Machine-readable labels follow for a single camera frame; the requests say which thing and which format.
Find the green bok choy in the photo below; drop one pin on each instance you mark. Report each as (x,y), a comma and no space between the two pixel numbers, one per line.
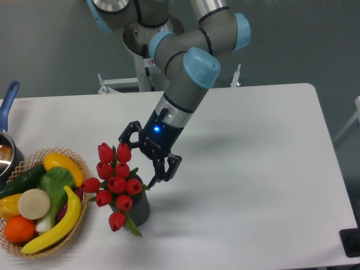
(52,183)

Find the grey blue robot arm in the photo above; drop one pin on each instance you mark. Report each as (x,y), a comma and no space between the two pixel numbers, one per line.
(188,60)

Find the dark grey ribbed vase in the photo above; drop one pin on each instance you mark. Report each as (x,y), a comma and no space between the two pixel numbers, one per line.
(130,206)

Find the white frame at right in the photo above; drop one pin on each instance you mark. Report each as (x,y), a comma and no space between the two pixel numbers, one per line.
(348,128)

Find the blue handled saucepan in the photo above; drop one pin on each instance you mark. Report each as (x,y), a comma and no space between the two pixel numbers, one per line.
(11,156)

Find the dark red fruit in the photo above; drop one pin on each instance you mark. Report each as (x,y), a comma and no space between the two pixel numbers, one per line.
(61,213)

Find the green cucumber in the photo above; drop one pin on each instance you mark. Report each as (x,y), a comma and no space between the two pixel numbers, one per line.
(24,182)

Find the yellow bell pepper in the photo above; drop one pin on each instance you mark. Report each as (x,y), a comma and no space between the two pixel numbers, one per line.
(9,207)

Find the beige round disc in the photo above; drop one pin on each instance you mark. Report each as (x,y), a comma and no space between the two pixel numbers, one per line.
(33,204)

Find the red tulip bouquet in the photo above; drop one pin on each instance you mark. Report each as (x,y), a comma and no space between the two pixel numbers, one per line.
(113,162)

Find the yellow banana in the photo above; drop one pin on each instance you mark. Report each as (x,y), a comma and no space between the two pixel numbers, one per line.
(60,230)

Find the black box at table edge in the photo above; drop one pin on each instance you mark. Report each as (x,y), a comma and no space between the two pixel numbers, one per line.
(350,241)

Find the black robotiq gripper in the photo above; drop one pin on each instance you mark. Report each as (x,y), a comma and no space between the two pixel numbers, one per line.
(155,141)

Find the orange fruit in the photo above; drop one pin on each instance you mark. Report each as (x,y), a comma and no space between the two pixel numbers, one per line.
(19,229)

